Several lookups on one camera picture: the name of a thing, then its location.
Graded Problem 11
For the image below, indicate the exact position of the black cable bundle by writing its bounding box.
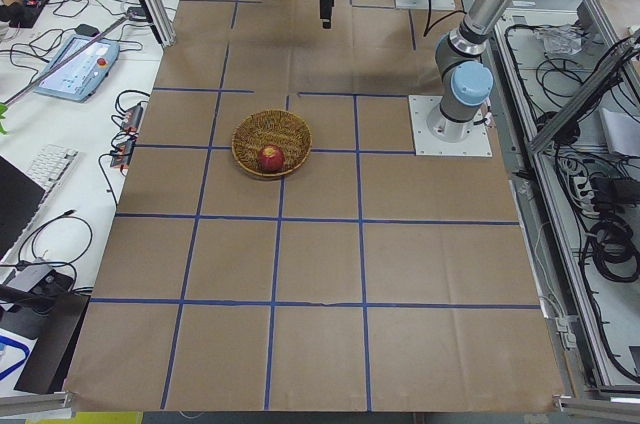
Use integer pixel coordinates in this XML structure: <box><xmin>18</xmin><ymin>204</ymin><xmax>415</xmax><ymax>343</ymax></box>
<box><xmin>499</xmin><ymin>18</ymin><xmax>640</xmax><ymax>285</ymax></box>

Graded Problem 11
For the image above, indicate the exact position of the black laptop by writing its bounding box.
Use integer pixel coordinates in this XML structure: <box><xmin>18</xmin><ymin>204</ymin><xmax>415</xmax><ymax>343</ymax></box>
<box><xmin>0</xmin><ymin>157</ymin><xmax>45</xmax><ymax>257</ymax></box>

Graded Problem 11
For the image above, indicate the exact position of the white keyboard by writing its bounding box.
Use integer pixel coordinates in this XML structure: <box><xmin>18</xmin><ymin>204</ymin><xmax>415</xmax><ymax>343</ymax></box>
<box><xmin>22</xmin><ymin>144</ymin><xmax>79</xmax><ymax>206</ymax></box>

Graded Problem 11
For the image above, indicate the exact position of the grey adapter box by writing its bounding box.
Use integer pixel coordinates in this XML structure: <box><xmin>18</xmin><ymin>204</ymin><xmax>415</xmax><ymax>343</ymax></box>
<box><xmin>4</xmin><ymin>264</ymin><xmax>71</xmax><ymax>292</ymax></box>

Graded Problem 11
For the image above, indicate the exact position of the dark red basket apple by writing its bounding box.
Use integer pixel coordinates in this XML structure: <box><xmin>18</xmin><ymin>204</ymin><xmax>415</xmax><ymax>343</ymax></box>
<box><xmin>257</xmin><ymin>144</ymin><xmax>285</xmax><ymax>174</ymax></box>

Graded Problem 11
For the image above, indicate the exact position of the long metal rod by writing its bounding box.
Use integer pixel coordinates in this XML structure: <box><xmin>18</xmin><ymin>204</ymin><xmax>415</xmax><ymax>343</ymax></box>
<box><xmin>0</xmin><ymin>13</ymin><xmax>132</xmax><ymax>110</ymax></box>

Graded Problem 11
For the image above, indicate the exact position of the round wicker basket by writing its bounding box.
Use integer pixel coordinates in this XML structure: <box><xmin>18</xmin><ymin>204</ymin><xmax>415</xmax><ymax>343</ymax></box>
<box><xmin>231</xmin><ymin>109</ymin><xmax>312</xmax><ymax>180</ymax></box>

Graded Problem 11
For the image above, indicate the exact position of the blue teach pendant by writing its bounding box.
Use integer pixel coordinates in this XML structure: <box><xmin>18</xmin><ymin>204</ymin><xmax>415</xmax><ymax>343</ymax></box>
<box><xmin>34</xmin><ymin>39</ymin><xmax>120</xmax><ymax>102</ymax></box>

